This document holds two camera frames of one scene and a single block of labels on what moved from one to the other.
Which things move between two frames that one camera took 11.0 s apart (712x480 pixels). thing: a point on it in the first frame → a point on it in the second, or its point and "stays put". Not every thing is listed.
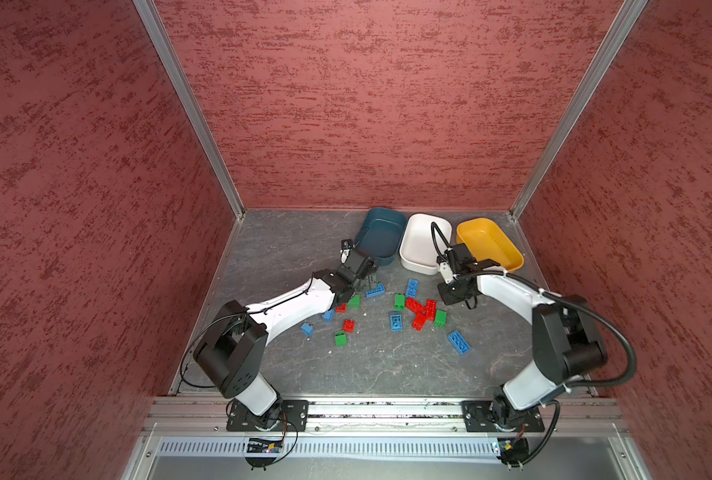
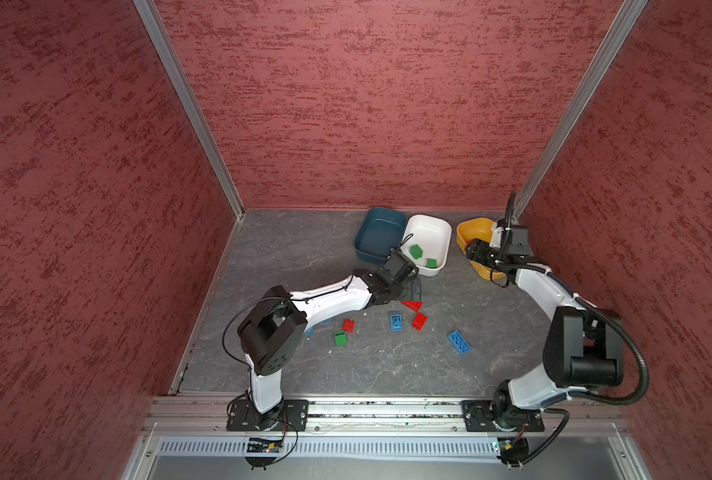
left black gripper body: [366, 276] → [394, 288]
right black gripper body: [454, 292] → [486, 255]
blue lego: [396, 322] stays put
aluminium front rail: [590, 416] stays put
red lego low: [419, 321] stays put
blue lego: [458, 342] stays put
